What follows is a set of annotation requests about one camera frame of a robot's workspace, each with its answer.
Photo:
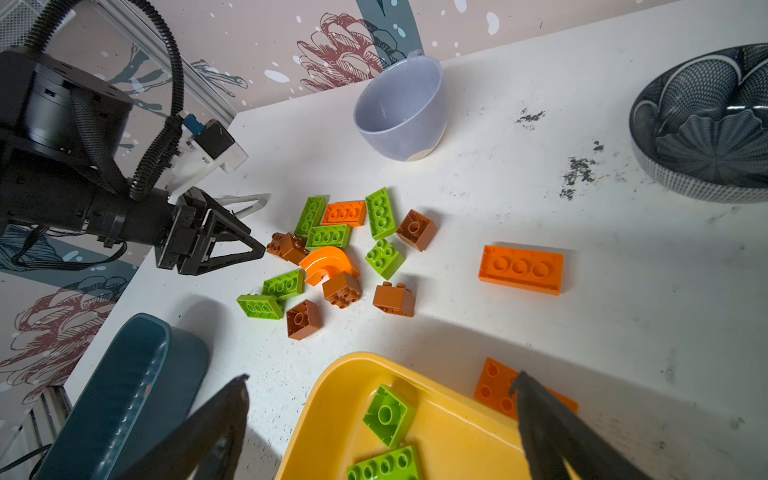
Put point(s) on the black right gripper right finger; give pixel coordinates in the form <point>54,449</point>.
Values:
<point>558,444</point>

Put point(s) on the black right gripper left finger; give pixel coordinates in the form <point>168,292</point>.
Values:
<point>207,445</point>

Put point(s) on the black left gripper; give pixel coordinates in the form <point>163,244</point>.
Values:
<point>204,237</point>

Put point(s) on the brown lego brick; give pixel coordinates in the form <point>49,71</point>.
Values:
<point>303,320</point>
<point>288,247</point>
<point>394,299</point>
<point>417,230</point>

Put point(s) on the green long lego brick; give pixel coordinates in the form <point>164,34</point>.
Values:
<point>266,307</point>

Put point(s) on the green square lego brick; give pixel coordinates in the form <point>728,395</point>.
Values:
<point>384,258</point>

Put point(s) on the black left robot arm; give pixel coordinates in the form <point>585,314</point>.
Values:
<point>60,131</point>

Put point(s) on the metal tongs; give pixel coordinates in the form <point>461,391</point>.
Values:
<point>244,206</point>

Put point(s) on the dark teal rectangular tray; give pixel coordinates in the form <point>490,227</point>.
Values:
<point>142,389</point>

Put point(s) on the yellow rectangular tray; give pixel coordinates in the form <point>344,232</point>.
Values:
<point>456,437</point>

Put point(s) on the orange curved lego arch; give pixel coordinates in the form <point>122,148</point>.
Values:
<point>326,262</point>

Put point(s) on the brown lego brick front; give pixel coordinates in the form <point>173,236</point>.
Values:
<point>303,320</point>

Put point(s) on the orange lego brick top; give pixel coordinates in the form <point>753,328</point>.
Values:
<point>352,214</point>

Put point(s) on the orange lego brick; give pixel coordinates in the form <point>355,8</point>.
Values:
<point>530,270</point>
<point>352,214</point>

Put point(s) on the orange lego brick right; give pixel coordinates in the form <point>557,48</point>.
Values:
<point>530,270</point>

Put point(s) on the green lego brick top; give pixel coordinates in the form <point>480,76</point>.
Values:
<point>380,213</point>

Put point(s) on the green small lego brick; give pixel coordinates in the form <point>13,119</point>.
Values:
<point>389,417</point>

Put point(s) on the lavender plastic cup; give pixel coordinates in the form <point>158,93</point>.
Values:
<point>403,113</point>

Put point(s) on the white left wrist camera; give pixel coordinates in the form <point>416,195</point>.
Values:
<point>202,149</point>

